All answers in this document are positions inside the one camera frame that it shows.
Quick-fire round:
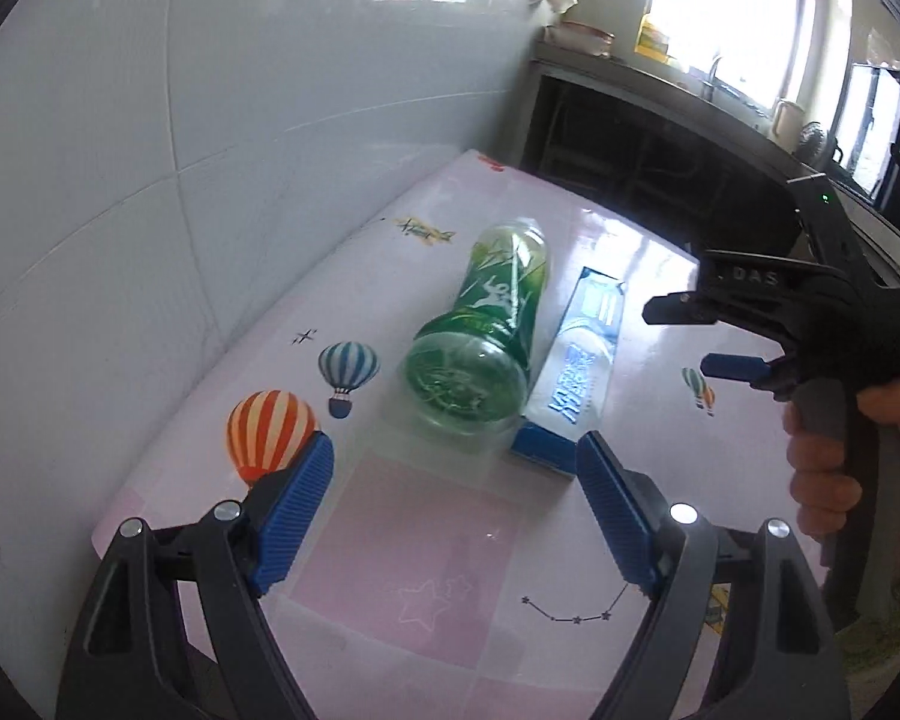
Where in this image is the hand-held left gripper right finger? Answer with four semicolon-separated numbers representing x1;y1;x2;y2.
576;431;848;720

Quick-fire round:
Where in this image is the person's right hand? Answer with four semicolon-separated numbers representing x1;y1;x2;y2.
784;377;900;578

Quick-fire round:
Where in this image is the pink rimmed bowl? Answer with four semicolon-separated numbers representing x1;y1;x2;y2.
544;21;616;55

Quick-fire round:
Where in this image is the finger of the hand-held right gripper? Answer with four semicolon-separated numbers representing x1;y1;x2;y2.
700;352;788;391
643;289;785;327

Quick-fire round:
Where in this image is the cream mug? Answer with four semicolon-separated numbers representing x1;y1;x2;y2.
772;99;805;142

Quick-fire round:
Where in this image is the blue toothpaste box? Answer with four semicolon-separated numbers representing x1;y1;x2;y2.
510;266;627;479

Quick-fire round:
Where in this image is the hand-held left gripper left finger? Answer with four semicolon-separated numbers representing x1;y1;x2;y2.
55;431;335;720

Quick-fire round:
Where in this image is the clear green-label plastic bottle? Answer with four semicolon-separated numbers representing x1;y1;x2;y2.
397;217;556;436

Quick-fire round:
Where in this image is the kitchen counter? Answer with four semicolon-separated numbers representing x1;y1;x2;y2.
521;41;900;293

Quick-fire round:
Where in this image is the yellow box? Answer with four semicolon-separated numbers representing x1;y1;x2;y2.
636;15;676;61

